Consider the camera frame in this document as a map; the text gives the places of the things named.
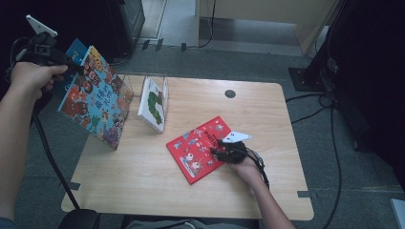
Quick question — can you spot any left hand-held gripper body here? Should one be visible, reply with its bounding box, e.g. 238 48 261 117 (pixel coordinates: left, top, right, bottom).
15 13 70 68

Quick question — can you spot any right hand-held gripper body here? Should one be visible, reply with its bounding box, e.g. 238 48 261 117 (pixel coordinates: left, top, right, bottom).
222 130 252 165

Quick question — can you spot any dark blue monster picture book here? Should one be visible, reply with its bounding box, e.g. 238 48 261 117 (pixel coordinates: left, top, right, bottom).
52 37 90 101

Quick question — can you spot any red picture book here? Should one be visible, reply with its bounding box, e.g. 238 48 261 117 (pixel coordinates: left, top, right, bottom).
165 115 233 185

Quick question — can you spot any light blue many-monsters picture book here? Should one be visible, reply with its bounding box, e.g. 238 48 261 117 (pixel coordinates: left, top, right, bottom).
57 45 135 151

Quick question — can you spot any clear acrylic book rack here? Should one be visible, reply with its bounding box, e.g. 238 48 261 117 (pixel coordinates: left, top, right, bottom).
122 72 170 124

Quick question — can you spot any white caterpillar picture book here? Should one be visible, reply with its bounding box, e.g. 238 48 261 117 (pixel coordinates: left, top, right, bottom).
137 76 166 134

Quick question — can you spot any person's right hand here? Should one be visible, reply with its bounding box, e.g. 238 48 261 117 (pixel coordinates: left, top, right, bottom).
230 152 266 187

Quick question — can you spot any person's left hand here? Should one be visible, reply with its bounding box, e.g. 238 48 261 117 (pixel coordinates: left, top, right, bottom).
9 61 69 101

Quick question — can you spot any dark cabinet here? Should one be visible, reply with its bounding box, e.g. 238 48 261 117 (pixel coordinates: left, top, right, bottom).
106 0 146 56

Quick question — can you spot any person's grey clothing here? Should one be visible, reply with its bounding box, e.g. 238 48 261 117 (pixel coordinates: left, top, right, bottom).
123 218 260 229

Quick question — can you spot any black metal stand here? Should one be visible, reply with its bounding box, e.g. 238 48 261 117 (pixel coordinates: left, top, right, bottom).
288 0 352 94

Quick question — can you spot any beige wooden furniture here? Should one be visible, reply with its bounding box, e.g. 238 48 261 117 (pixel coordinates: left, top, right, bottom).
195 0 338 55

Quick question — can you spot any black rounded object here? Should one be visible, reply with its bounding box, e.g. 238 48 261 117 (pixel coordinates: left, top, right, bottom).
58 208 100 229

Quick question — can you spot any white flat object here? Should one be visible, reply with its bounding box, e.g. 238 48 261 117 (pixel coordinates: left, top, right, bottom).
391 198 405 229

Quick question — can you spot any right hand-held gripper cable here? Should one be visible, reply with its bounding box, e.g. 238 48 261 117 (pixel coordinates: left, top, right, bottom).
246 147 271 190

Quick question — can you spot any hand-held gripper cable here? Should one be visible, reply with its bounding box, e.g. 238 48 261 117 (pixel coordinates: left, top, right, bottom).
246 147 271 190
4 36 81 212

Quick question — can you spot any black cable by cabinet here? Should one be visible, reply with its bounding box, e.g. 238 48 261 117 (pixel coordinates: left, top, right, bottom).
109 51 132 67

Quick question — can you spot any left hand-held gripper cable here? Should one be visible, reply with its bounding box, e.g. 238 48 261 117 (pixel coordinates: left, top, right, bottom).
4 36 81 212

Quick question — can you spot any long black floor cable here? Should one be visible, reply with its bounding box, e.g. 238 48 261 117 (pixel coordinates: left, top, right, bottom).
321 101 343 229

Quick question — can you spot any black hanging cable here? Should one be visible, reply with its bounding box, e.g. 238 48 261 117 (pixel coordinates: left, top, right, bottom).
187 0 218 50

